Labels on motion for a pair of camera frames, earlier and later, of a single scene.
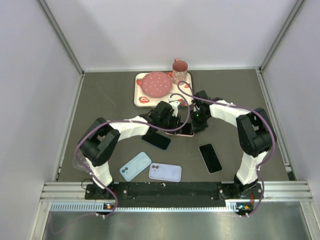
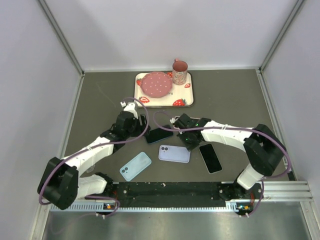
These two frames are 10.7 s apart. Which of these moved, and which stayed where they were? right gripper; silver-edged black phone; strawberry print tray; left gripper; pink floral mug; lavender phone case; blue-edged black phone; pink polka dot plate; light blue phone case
Moved: blue-edged black phone; right gripper; left gripper; lavender phone case
Stayed: strawberry print tray; pink floral mug; light blue phone case; silver-edged black phone; pink polka dot plate
